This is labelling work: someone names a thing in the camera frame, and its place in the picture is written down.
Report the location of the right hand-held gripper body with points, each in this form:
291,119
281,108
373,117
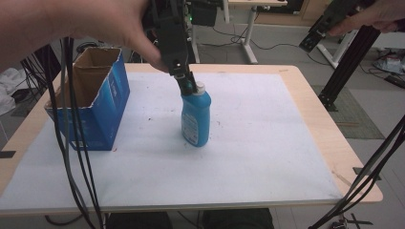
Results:
337,12

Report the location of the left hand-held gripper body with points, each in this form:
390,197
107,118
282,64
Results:
173,38

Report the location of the blue bottle with white cap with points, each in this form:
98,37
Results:
196,117

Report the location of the blue cardboard box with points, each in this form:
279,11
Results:
108,105

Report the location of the person's right hand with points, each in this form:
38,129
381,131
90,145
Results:
379,14

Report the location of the person's left hand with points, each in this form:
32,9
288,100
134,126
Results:
111,19

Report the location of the wooden cabinet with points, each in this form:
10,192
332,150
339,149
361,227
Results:
315,12

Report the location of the white desk leg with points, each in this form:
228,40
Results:
337,52

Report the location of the black metal stand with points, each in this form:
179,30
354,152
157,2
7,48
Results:
347,66

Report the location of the white-legged desk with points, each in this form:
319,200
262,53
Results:
248,35

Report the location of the grey plastic bag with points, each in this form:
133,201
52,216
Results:
390,63

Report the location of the white table mat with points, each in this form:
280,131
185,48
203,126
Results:
254,143

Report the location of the grey floor mat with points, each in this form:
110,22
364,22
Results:
356,117

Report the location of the black tripod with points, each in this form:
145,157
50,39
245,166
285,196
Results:
47,63

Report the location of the white cloth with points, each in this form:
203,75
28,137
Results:
8,86

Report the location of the black tape strip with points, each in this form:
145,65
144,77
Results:
6,154

